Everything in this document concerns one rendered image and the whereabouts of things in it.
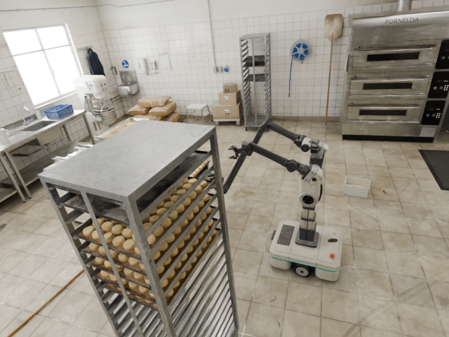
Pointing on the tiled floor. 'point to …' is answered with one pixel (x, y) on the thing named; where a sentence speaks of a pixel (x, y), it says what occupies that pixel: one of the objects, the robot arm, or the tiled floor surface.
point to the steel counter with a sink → (25, 129)
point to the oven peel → (333, 29)
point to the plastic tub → (357, 186)
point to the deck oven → (396, 75)
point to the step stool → (198, 111)
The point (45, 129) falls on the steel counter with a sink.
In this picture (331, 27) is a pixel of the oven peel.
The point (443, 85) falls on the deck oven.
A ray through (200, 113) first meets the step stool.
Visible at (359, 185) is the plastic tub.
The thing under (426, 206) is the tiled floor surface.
